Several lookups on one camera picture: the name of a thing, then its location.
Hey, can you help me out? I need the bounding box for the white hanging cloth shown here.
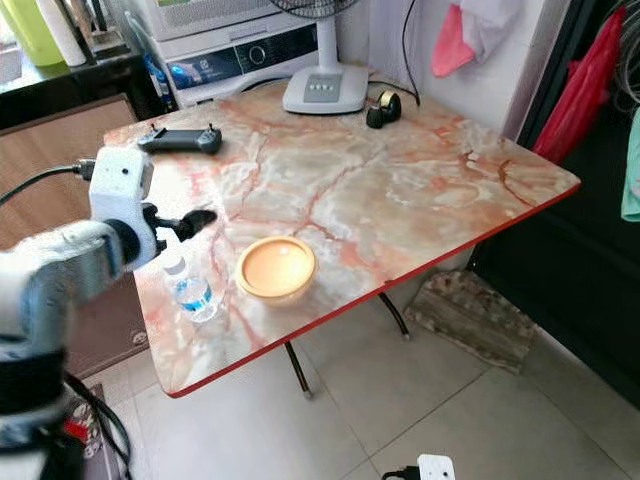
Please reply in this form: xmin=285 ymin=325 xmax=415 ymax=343
xmin=455 ymin=0 xmax=527 ymax=64

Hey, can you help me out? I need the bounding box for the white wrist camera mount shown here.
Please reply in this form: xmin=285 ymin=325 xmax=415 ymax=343
xmin=416 ymin=454 xmax=457 ymax=480
xmin=88 ymin=146 xmax=157 ymax=267

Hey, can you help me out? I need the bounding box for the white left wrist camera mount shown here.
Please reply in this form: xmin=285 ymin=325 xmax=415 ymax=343
xmin=88 ymin=146 xmax=157 ymax=267

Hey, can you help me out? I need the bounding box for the brown wooden cabinet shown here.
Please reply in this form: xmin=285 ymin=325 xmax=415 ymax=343
xmin=0 ymin=52 xmax=161 ymax=379

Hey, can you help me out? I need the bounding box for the teal hanging cloth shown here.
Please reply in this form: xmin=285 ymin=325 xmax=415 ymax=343
xmin=619 ymin=108 xmax=640 ymax=224

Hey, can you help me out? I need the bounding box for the white standing fan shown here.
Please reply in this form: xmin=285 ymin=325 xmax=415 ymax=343
xmin=268 ymin=0 xmax=370 ymax=115

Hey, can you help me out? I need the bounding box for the green plastic container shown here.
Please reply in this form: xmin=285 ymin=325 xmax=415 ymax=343
xmin=1 ymin=0 xmax=67 ymax=69

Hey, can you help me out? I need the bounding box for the marble pattern folding table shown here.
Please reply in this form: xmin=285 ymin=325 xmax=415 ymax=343
xmin=102 ymin=82 xmax=583 ymax=400

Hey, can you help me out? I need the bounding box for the black tape dispenser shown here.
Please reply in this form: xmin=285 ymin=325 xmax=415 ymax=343
xmin=365 ymin=89 xmax=404 ymax=130

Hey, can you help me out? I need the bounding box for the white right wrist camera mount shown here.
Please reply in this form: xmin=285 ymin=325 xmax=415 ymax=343
xmin=416 ymin=454 xmax=457 ymax=480

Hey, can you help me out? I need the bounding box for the brown patterned doormat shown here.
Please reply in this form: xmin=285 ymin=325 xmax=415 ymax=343
xmin=403 ymin=268 xmax=543 ymax=375

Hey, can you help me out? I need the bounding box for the pink hanging cloth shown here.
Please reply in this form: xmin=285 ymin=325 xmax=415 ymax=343
xmin=431 ymin=4 xmax=477 ymax=80

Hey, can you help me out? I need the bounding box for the tan round plastic bowl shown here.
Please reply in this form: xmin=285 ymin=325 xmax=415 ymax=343
xmin=235 ymin=235 xmax=319 ymax=304

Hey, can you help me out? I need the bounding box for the black remote controller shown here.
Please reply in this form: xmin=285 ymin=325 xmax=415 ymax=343
xmin=137 ymin=123 xmax=224 ymax=157

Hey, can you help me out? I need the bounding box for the clear plastic water bottle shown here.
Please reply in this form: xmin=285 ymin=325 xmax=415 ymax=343
xmin=163 ymin=251 xmax=220 ymax=324

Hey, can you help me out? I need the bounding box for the black fan power cable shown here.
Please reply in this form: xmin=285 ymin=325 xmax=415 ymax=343
xmin=365 ymin=0 xmax=425 ymax=107

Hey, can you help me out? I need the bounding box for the white paper roll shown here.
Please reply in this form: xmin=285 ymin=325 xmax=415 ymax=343
xmin=34 ymin=0 xmax=89 ymax=69

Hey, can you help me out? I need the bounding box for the red hanging cloth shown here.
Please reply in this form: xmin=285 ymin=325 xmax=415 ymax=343
xmin=531 ymin=8 xmax=628 ymax=165

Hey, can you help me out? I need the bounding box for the white washing machine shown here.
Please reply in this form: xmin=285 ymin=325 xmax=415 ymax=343
xmin=125 ymin=0 xmax=323 ymax=110

